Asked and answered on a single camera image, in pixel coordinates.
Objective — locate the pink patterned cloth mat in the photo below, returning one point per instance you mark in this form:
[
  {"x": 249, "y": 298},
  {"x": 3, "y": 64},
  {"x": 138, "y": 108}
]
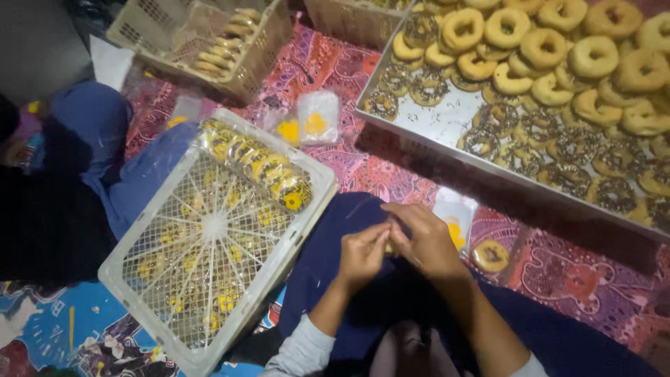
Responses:
[{"x": 335, "y": 68}]

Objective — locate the person's left fingers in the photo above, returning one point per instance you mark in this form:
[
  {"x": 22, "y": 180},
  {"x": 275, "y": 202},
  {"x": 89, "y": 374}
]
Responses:
[{"x": 372, "y": 234}]

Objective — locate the person's dark blue skirt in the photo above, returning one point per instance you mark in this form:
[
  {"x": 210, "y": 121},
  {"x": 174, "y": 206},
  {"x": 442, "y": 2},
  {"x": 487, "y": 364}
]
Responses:
[{"x": 324, "y": 230}]

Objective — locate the row of wrapped sprinkled doughnuts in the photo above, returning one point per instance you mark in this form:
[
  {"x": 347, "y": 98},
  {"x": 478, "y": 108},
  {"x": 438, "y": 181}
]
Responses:
[{"x": 261, "y": 165}]

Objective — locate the clear bag with yellow label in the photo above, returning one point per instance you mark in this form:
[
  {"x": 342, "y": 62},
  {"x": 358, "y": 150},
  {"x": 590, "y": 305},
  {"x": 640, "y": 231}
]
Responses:
[
  {"x": 180, "y": 112},
  {"x": 285, "y": 131}
]

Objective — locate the person's right fingers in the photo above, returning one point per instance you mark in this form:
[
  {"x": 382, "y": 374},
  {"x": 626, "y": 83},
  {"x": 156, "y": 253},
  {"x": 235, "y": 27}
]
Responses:
[{"x": 402, "y": 230}]

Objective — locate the row of plain wrapped doughnuts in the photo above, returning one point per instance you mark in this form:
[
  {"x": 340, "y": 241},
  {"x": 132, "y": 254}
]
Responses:
[{"x": 222, "y": 50}]

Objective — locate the chocolate-topped doughnut in plastic bag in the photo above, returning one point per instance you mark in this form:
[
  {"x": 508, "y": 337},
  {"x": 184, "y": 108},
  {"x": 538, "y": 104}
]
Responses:
[{"x": 490, "y": 255}]

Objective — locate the white paper sheet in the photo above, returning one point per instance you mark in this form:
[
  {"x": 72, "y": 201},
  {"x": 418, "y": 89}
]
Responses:
[{"x": 110, "y": 63}]

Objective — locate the beige plastic basket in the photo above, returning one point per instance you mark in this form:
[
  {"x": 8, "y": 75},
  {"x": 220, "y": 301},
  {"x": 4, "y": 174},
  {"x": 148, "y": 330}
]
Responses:
[
  {"x": 345, "y": 21},
  {"x": 261, "y": 57}
]

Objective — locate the person's left hand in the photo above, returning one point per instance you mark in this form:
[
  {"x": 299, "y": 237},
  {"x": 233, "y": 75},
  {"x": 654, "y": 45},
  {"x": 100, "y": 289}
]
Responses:
[{"x": 361, "y": 259}]

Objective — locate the large metal tray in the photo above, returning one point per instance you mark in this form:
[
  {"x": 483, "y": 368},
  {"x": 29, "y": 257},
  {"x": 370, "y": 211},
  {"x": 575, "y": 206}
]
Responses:
[{"x": 445, "y": 123}]

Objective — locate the white plastic mesh crate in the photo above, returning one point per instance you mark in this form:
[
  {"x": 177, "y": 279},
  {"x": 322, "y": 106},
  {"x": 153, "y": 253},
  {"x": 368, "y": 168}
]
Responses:
[{"x": 293, "y": 246}]

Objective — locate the stack of clear yellow-label bags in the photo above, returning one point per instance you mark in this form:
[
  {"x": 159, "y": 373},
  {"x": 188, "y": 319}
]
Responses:
[{"x": 318, "y": 118}]

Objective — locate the pile of clear yellow-label bags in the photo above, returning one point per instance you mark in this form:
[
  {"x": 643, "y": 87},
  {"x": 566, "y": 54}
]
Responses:
[{"x": 454, "y": 214}]

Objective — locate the layer of wrapped doughnuts under mesh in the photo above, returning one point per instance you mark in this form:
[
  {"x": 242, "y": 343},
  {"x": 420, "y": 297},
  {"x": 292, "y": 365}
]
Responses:
[{"x": 172, "y": 262}]

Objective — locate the person's right hand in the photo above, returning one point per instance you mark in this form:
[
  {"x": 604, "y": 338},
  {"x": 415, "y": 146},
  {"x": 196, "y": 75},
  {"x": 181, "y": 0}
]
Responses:
[{"x": 432, "y": 243}]

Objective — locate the blue patterned mat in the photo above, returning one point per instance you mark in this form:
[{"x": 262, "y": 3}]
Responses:
[{"x": 47, "y": 324}]

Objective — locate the pile of plain doughnuts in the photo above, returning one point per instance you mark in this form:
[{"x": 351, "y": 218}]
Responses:
[{"x": 544, "y": 50}]

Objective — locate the group of chocolate sprinkled doughnuts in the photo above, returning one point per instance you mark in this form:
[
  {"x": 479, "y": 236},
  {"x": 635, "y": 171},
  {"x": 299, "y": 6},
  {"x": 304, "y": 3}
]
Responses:
[{"x": 565, "y": 175}]

